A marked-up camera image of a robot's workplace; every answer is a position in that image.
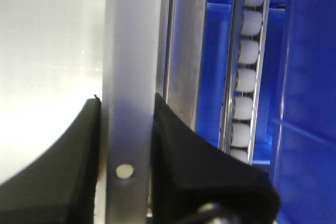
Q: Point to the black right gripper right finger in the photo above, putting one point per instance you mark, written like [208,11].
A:
[193,182]

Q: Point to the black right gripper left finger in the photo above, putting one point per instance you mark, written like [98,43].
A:
[60,186]

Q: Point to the white plastic tote bin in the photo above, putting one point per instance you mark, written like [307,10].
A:
[57,54]

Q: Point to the blue bin right front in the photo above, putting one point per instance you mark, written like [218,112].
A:
[295,134]

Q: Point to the right white roller track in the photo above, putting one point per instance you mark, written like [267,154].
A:
[244,67]

